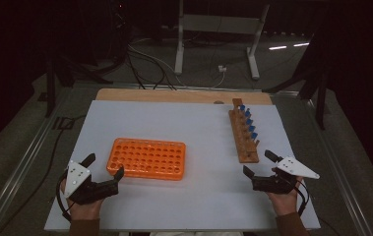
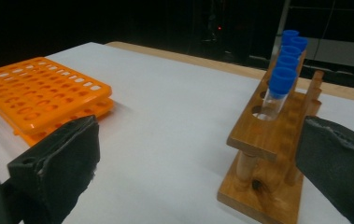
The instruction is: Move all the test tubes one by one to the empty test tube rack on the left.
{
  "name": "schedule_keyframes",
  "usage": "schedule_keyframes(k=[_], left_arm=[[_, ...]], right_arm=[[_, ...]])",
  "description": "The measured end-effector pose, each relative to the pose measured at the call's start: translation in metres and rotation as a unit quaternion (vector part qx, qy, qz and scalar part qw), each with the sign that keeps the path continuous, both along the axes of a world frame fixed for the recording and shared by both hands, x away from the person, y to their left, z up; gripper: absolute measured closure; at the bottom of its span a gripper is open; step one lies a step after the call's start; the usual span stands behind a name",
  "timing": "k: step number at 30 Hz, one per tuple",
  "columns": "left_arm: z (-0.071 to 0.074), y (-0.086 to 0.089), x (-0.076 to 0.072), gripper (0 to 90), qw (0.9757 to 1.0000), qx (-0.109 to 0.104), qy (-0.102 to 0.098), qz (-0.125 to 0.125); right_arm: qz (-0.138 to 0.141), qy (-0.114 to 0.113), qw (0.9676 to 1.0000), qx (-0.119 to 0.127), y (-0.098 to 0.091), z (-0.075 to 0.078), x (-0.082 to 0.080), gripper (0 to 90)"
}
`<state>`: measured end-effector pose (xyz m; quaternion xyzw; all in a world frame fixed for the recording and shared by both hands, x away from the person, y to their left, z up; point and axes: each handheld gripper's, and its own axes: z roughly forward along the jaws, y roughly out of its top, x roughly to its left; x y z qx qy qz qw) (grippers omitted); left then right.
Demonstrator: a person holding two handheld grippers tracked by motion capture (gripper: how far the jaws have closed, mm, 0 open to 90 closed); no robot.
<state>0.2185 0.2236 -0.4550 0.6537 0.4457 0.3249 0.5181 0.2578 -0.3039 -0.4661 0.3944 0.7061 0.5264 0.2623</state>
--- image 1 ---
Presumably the white table board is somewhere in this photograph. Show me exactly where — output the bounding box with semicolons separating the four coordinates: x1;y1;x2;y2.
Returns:
44;99;321;232

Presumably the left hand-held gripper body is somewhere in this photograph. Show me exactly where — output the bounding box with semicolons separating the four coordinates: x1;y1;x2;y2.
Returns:
63;159;120;207

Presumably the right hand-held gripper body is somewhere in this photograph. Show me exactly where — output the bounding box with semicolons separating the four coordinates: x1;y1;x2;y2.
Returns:
251;155;321;195

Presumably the black floor cables bundle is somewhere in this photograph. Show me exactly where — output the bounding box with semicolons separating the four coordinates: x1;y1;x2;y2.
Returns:
125;45;178;91

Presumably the white metal stand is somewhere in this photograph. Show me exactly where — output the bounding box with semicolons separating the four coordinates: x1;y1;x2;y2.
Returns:
173;0;271;81

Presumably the left hand-held gripper black cable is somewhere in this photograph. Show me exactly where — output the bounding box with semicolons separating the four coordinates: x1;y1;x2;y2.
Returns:
55;171;74;223

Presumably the hand-held gripper black cable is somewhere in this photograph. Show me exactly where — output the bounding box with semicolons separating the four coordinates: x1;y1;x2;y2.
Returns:
292;178;310;217
55;171;74;223

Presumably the thin black floor cable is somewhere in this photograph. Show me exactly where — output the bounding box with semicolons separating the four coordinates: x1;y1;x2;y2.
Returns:
0;113;88;236

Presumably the metal floor rail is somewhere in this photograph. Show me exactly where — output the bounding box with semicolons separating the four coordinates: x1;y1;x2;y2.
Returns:
305;97;373;236
0;88;74;236

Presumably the black floor socket frame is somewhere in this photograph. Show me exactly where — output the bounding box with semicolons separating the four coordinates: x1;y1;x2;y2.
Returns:
51;116;76;131

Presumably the right hand-held gripper black cable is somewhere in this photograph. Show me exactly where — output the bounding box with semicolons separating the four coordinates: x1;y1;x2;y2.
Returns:
292;178;310;217

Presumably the black metal stand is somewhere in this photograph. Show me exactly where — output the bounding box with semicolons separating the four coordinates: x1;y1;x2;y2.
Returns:
43;48;113;118
262;30;332;131

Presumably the orange plastic tube rack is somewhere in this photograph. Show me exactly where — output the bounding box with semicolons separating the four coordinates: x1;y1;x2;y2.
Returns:
105;137;187;181

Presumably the person's left hand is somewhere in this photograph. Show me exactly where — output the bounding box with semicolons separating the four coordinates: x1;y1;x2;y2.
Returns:
60;178;107;221

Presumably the white floor cable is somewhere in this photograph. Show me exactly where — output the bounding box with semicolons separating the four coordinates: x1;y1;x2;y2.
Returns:
128;43;226;89

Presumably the wooden tube rack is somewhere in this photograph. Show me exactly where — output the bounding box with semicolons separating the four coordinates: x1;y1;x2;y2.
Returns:
227;97;261;164

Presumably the person's right hand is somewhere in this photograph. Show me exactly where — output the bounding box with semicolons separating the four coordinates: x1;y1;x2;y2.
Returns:
266;176;304;217

